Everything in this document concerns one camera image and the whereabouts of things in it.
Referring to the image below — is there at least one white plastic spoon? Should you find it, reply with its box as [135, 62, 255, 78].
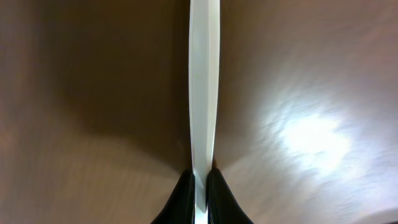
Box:
[188, 0, 221, 224]

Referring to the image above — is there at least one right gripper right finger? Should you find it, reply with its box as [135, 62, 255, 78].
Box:
[206, 168, 253, 224]

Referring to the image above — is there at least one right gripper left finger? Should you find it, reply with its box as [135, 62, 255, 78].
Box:
[151, 169, 195, 224]

